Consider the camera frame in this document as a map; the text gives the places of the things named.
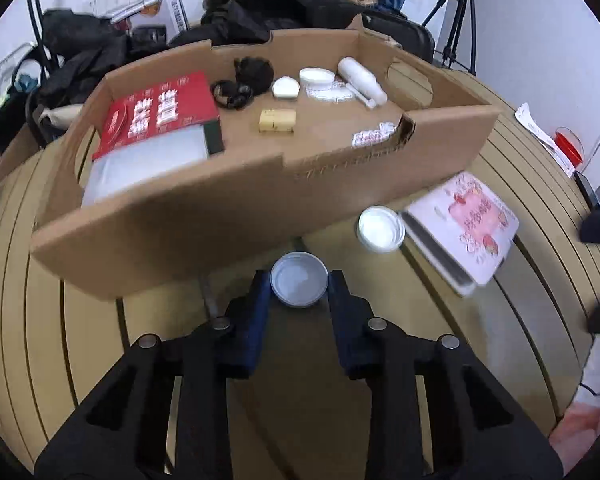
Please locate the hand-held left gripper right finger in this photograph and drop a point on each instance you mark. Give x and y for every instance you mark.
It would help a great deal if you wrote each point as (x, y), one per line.
(342, 320)

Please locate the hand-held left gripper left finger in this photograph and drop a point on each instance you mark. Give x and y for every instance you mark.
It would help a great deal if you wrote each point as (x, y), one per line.
(257, 320)

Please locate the grey round lid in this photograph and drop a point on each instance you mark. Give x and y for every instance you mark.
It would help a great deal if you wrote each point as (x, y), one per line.
(299, 280)

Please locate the white round lid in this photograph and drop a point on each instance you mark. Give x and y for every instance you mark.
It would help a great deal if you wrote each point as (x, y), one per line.
(380, 228)

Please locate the brown cardboard tray box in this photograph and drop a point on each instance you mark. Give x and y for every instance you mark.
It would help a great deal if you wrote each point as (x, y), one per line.
(260, 220)

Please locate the small yellow block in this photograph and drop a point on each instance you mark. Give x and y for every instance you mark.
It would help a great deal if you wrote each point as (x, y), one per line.
(277, 121)

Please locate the red printed box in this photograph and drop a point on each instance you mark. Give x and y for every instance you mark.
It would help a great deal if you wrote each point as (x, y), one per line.
(160, 110)

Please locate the small white case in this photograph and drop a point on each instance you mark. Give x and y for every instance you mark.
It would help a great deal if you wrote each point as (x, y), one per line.
(285, 87)

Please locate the white spray bottle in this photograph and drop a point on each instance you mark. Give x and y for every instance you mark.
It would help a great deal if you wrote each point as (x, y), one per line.
(362, 80)

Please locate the white round jar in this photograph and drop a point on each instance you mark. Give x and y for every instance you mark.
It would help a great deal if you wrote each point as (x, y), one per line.
(316, 77)

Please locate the black hair scrunchie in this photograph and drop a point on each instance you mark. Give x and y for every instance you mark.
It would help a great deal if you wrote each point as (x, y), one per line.
(254, 71)

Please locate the black smartphone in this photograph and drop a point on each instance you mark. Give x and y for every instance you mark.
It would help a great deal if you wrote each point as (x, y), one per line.
(587, 187)

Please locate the red bucket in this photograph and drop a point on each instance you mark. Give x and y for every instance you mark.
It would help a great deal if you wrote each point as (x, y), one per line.
(567, 142)

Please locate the white pink printed paper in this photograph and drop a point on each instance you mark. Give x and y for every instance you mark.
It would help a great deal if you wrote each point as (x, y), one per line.
(540, 132)

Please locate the pink jacket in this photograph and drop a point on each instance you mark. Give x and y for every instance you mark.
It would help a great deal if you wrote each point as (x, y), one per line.
(580, 430)

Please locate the pink white flat package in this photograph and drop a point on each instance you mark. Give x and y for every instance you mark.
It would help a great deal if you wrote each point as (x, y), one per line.
(467, 225)

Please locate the black tripod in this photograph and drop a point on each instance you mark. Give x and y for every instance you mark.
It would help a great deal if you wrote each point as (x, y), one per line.
(455, 15)

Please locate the black backpack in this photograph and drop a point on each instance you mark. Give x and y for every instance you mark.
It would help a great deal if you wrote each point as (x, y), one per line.
(405, 35)

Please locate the black jacket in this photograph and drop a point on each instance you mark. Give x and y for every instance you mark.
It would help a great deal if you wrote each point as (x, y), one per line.
(280, 10)

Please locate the black clothes pile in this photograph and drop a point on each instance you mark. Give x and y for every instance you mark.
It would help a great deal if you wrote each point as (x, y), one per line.
(80, 60)

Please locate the printed appliance box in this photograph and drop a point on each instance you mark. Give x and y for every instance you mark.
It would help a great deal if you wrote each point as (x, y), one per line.
(155, 17)

